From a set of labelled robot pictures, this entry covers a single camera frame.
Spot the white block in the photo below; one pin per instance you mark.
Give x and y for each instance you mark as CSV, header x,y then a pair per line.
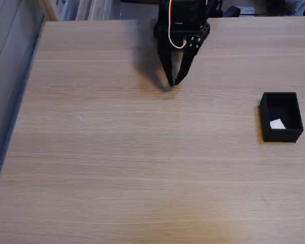
x,y
277,124

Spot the black open box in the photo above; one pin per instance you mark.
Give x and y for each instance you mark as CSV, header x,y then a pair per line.
x,y
280,136

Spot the dark blue object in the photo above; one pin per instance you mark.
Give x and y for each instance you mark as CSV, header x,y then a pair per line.
x,y
232,11

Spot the white label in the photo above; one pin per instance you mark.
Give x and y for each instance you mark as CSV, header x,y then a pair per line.
x,y
247,10

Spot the pale hanging fabric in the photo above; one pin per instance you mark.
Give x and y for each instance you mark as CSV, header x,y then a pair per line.
x,y
91,9

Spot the light wooden post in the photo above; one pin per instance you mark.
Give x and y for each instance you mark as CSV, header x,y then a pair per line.
x,y
48,9

